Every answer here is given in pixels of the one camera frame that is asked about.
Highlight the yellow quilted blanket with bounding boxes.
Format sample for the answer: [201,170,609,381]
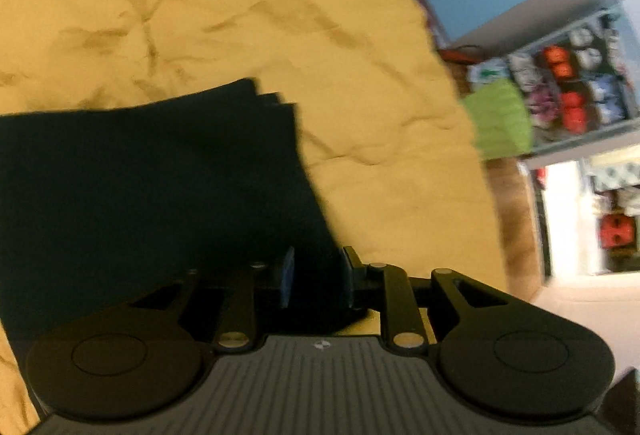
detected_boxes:
[0,0,512,435]

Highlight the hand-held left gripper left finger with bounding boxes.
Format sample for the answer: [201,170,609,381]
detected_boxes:
[130,246,297,350]

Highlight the black pants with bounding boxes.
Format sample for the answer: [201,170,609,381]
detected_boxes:
[0,77,353,361]

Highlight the white storage rack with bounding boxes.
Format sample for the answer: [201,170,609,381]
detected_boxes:
[467,7,640,283]

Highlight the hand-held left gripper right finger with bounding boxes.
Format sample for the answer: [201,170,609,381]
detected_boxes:
[342,245,532,350]

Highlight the green cloth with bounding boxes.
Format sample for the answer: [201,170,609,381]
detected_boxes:
[462,79,534,162]

